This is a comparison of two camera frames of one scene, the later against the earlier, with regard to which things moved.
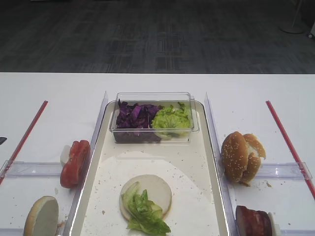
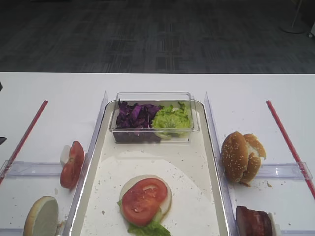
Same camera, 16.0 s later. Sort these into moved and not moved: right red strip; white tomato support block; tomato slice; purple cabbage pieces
Moved: tomato slice
Not moved: purple cabbage pieces; white tomato support block; right red strip
